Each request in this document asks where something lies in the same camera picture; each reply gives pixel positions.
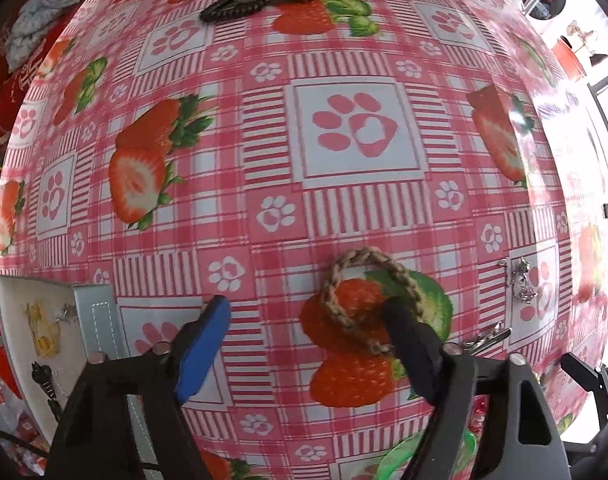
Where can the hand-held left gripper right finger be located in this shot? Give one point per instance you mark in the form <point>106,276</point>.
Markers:
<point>414,350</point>

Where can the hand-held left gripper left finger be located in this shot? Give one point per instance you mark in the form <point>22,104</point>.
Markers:
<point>204,350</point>

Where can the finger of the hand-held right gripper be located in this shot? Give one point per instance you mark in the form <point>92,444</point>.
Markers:
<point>591,382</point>

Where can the black beaded snap clip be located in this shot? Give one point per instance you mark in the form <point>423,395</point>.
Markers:
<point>45,380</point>

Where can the white cardboard box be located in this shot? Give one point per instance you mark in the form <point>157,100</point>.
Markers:
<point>21,340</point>

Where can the silver hair clip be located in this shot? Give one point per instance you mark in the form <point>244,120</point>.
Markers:
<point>489,337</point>

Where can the green bangle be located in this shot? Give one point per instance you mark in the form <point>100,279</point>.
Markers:
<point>399,452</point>

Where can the red bucket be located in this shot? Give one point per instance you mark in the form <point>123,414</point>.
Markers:
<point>568,60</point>

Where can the red printed blanket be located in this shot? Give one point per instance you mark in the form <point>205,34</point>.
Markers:
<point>4,95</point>

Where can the small white fan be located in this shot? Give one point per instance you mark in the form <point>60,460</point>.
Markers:
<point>581,35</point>

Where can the grey knitted cloth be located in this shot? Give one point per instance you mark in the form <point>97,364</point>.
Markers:
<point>44,15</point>

